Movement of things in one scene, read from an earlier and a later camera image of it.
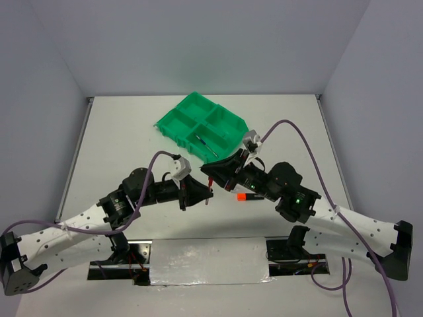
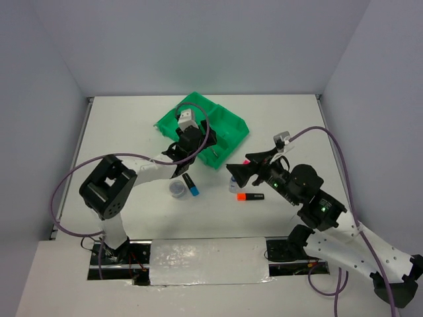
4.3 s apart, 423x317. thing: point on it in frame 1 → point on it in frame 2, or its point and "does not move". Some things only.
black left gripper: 190,185 → 211,139
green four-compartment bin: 208,131 does not move
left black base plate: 137,269 does not move
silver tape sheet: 186,262 does not move
